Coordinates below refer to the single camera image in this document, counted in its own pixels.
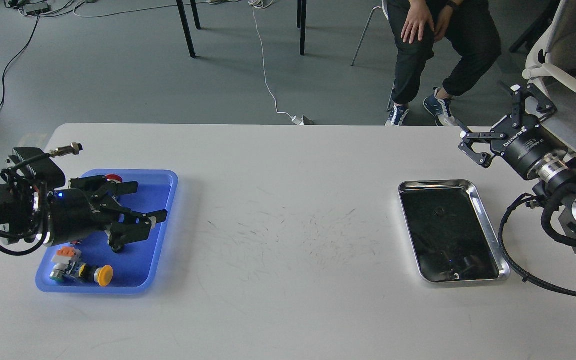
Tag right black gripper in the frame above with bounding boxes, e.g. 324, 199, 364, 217
458, 84, 569, 181

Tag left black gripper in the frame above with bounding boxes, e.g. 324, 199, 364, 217
43, 175, 169, 248

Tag black gear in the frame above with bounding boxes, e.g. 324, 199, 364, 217
109, 243, 125, 254
433, 206, 446, 218

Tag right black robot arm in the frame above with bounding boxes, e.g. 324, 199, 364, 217
457, 84, 576, 248

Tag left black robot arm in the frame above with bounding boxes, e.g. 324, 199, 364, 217
0, 142, 169, 287

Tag blue plastic tray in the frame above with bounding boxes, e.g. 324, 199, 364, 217
35, 169, 178, 294

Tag silver metal tray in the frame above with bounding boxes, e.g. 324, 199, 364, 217
398, 179, 511, 286

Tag person's left hand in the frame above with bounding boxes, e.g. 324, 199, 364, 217
433, 5, 455, 43

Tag person's right hand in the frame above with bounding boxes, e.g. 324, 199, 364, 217
401, 0, 435, 44

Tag person in black clothes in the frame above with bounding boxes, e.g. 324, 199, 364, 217
383, 0, 504, 127

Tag black table legs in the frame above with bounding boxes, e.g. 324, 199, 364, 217
174, 0, 307, 59

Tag red push button switch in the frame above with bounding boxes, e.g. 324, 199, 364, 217
105, 174, 123, 183

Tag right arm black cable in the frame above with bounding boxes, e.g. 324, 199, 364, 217
498, 192, 576, 303

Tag yellow push button switch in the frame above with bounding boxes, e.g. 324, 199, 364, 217
75, 264, 114, 287

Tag orange grey green switch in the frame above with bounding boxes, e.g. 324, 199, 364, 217
49, 246, 82, 283

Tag white power cable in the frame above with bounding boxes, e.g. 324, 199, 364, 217
251, 0, 314, 126

